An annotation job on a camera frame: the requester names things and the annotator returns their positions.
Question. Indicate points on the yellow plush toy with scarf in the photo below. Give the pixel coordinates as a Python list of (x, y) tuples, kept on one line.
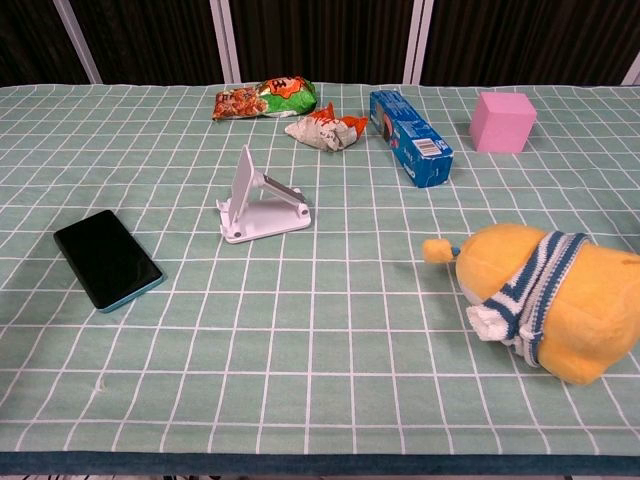
[(565, 300)]

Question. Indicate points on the green checkered tablecloth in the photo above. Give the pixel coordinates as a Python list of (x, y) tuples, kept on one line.
[(320, 350)]

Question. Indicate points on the white folding phone stand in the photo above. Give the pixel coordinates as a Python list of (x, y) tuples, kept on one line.
[(260, 210)]

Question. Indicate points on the orange green snack bag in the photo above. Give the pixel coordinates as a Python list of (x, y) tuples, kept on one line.
[(265, 97)]

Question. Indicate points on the pink cube block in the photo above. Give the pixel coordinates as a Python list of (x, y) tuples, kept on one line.
[(500, 122)]

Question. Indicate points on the white frame post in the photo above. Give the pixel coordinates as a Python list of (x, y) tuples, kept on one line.
[(417, 40), (77, 40), (632, 72), (225, 40)]

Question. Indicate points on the black smartphone blue case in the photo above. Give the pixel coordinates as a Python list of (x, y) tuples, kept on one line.
[(107, 260)]

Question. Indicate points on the blue cookie box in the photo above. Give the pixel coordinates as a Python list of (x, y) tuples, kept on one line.
[(407, 135)]

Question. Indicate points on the crumpled white orange wrapper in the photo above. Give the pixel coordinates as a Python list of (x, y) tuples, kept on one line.
[(325, 129)]

